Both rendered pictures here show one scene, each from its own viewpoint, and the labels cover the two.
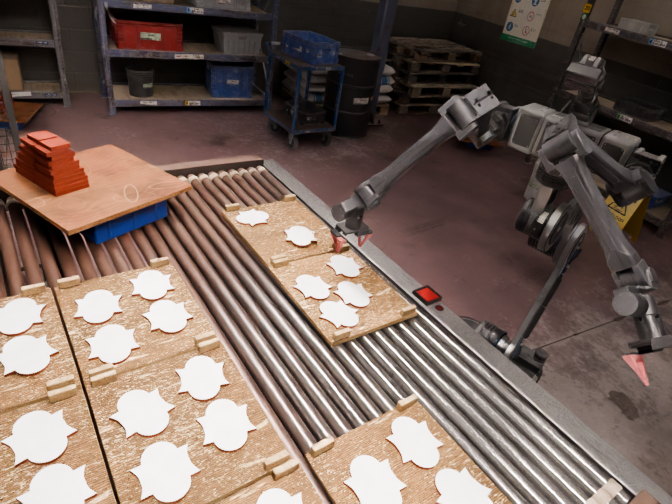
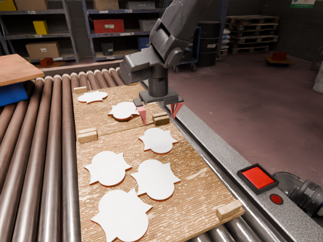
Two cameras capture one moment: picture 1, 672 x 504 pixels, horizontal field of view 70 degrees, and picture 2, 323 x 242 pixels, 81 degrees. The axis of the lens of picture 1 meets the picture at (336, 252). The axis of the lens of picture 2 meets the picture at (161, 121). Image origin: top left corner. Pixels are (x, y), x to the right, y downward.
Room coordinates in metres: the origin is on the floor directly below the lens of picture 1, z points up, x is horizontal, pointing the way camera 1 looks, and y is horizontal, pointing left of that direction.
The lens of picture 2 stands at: (0.96, -0.20, 1.35)
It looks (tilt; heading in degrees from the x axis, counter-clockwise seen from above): 33 degrees down; 17
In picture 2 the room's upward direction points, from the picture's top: straight up
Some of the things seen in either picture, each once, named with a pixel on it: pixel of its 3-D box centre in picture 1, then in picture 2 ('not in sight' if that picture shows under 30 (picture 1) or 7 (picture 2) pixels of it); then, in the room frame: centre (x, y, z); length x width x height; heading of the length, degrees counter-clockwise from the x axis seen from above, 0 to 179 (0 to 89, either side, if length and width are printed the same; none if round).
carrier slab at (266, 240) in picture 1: (283, 230); (116, 106); (1.62, 0.22, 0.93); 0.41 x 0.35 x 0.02; 40
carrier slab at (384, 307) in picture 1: (341, 290); (144, 171); (1.30, -0.04, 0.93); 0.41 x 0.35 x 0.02; 39
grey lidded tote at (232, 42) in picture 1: (237, 40); (150, 24); (5.79, 1.57, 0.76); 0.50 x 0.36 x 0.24; 130
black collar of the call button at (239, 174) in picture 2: (427, 295); (257, 177); (1.37, -0.35, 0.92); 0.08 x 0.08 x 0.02; 41
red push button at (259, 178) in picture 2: (427, 295); (256, 178); (1.37, -0.35, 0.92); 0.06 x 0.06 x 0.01; 41
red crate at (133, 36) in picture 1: (146, 31); (108, 25); (5.26, 2.39, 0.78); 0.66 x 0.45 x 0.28; 124
